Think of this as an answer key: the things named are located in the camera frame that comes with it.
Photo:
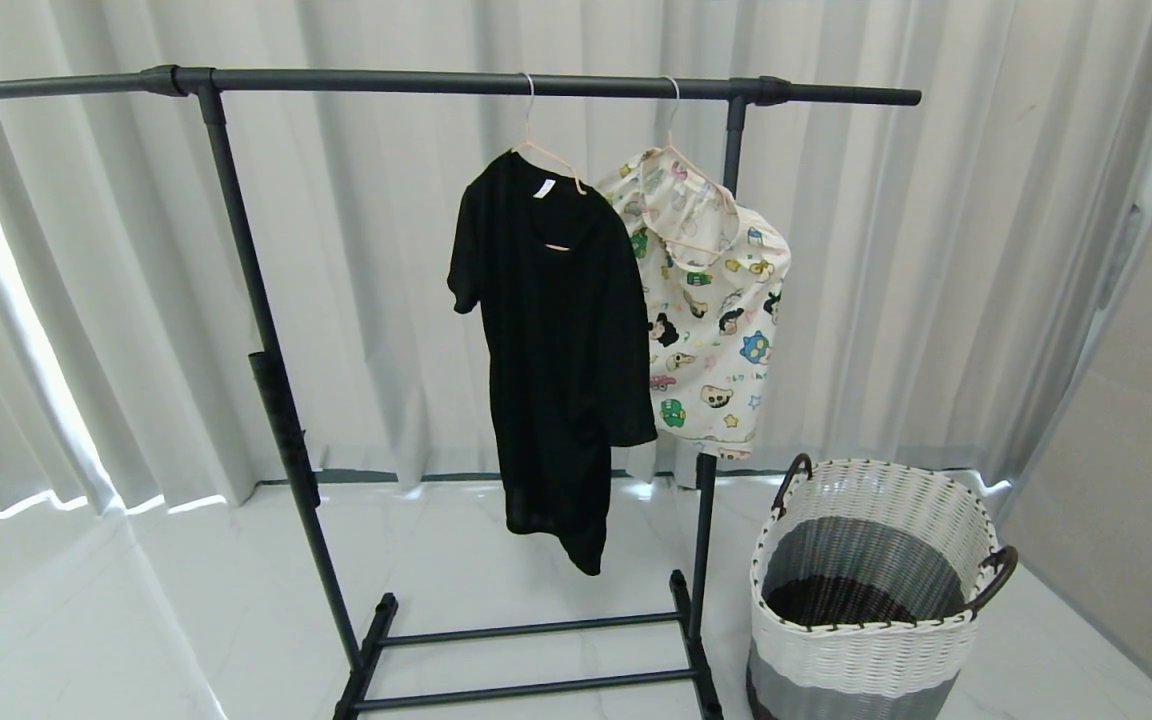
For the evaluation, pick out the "pink clothes hanger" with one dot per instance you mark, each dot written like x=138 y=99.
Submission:
x=528 y=110
x=673 y=110

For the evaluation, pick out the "cream printed garment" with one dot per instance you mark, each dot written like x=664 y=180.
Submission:
x=716 y=340

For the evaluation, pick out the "white laundry basket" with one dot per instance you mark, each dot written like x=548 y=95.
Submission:
x=866 y=650

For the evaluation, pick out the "black clothes rack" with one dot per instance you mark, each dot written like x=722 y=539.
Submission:
x=436 y=82

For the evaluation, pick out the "black t-shirt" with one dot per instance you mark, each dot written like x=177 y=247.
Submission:
x=556 y=380

